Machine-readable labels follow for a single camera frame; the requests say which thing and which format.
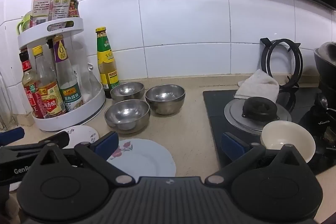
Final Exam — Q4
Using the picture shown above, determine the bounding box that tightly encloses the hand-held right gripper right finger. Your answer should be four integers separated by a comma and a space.
205, 132, 309, 185

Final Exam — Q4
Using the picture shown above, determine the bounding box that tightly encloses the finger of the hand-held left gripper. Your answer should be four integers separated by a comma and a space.
0, 131, 70, 156
0, 127, 25, 146

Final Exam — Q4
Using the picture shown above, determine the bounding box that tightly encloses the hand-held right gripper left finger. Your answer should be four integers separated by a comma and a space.
31, 131, 135, 186

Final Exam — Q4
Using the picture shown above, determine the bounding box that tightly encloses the purple leaf print plate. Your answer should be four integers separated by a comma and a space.
56, 125, 100, 149

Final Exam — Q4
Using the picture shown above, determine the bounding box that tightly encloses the steel bowl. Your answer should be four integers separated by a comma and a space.
110, 82, 145, 103
104, 99, 151, 134
145, 84, 185, 115

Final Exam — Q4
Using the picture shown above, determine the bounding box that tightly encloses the pink flower print plate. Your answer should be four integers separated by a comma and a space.
106, 138, 176, 178

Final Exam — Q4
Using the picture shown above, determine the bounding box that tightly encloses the silver burner plate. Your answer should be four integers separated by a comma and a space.
224, 98, 292, 136

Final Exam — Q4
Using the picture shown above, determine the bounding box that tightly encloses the white two-tier condiment rack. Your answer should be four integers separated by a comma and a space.
17, 17, 106, 133

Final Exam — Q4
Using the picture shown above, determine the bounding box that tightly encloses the yellow-cap vinegar bottle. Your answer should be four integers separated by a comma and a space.
32, 46, 67, 117

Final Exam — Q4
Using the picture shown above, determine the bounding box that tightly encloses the glass pot lid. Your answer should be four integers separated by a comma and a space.
0, 69, 13, 126

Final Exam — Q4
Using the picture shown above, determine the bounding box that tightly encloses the black glass cooktop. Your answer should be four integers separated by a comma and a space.
203, 88, 336, 176

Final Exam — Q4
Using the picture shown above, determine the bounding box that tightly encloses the purple-label sauce bottle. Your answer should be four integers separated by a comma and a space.
51, 34, 84, 112

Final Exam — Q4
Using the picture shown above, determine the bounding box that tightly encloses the black burner cap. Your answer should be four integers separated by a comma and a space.
241, 97, 279, 121

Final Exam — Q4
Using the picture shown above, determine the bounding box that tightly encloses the cream ceramic bowl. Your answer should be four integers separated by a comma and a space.
260, 120, 316, 164

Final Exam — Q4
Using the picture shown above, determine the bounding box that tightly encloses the white cloth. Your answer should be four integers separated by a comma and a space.
234, 69, 279, 104

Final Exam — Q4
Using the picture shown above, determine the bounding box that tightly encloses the clear plastic packet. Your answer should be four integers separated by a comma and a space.
67, 42, 91, 109

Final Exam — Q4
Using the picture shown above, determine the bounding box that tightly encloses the red-cap sauce bottle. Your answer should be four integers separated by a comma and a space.
19, 49, 50, 119

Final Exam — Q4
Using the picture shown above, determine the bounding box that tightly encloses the yellow-cap green-label bottle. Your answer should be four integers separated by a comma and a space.
95, 27, 120, 98

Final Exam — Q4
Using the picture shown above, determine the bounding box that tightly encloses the black pot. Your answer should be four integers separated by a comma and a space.
314, 42, 336, 84

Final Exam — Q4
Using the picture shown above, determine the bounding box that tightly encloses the dark jar with red label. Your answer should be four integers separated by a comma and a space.
68, 0, 80, 18

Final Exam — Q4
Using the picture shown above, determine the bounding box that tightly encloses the red and white seasoning packet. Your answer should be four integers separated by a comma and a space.
29, 0, 55, 28

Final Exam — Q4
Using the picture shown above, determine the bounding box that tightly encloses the white and yellow seasoning packet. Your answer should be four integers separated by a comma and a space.
49, 0, 71, 21

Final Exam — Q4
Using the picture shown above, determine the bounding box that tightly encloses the black pan support ring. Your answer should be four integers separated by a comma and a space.
260, 38, 303, 89

